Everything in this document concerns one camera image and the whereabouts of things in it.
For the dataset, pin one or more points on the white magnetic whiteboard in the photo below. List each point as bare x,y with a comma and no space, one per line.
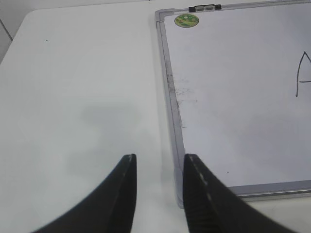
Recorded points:
238,93

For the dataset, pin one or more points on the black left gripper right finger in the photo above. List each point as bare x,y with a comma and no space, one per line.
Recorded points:
210,207

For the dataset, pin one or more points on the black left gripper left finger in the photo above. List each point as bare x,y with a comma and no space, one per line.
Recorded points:
109,208

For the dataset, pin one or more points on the black whiteboard hanger clip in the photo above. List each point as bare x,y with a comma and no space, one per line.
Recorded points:
202,8

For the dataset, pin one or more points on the green round magnet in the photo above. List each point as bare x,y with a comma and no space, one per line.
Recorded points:
186,20

